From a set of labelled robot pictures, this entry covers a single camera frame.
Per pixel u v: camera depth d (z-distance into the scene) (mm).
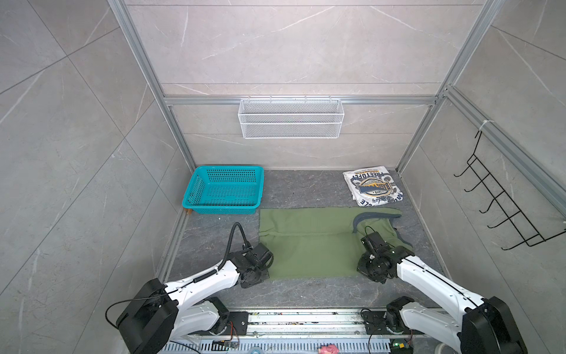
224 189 1106
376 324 730
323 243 934
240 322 730
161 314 397
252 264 623
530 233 592
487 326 392
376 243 681
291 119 1007
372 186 1105
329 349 661
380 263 601
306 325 745
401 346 701
